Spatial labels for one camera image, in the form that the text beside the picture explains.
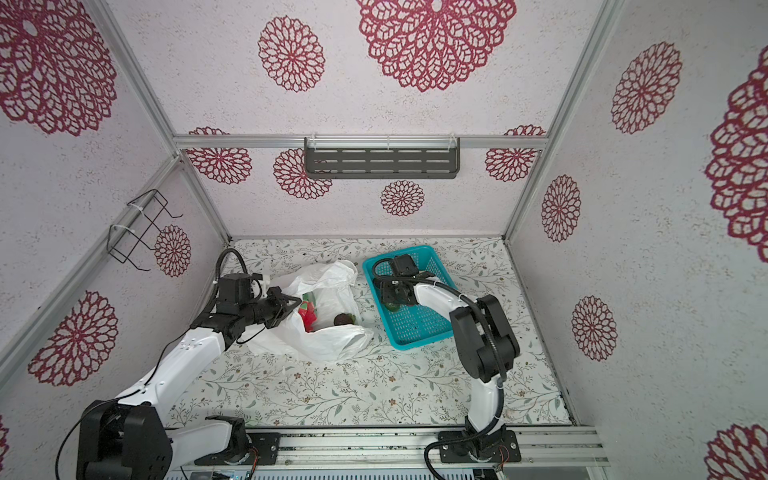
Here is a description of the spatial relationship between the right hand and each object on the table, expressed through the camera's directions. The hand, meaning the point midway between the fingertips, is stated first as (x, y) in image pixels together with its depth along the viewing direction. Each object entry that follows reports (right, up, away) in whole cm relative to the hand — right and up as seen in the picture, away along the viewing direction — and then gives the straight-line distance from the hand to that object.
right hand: (389, 289), depth 97 cm
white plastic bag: (-20, -12, 0) cm, 23 cm away
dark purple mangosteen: (-14, -9, -2) cm, 17 cm away
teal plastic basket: (+7, -12, -1) cm, 14 cm away
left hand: (-24, -3, -14) cm, 28 cm away
